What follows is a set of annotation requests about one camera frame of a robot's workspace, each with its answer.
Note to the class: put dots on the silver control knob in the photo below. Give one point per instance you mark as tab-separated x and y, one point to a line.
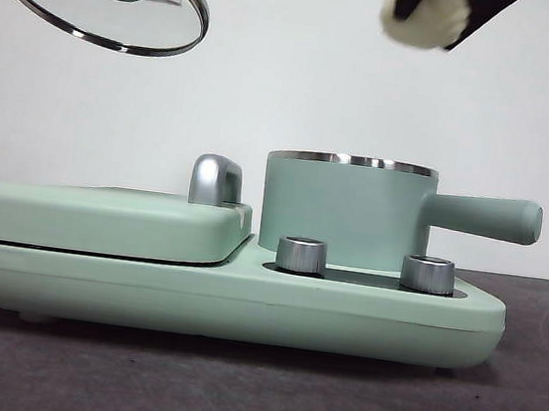
300	256
427	274

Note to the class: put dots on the ridged white bun green dots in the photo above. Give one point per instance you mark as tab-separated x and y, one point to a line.
426	31

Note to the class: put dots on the mint green griddle lid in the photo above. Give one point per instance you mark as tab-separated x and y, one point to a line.
102	224

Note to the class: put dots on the mint green breakfast machine base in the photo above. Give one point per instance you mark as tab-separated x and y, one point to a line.
242	307

